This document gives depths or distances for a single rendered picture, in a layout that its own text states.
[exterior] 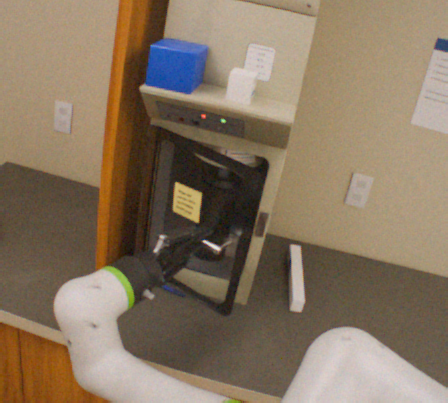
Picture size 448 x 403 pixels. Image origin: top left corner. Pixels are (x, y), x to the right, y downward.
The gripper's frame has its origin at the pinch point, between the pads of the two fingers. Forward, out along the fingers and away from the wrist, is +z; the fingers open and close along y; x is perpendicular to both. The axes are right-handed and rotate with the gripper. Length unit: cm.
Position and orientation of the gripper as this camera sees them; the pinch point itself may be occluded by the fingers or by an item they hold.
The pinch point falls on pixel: (198, 238)
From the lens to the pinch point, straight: 114.0
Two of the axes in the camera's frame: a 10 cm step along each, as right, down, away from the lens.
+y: 1.7, -8.8, -4.5
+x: -8.1, -3.8, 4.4
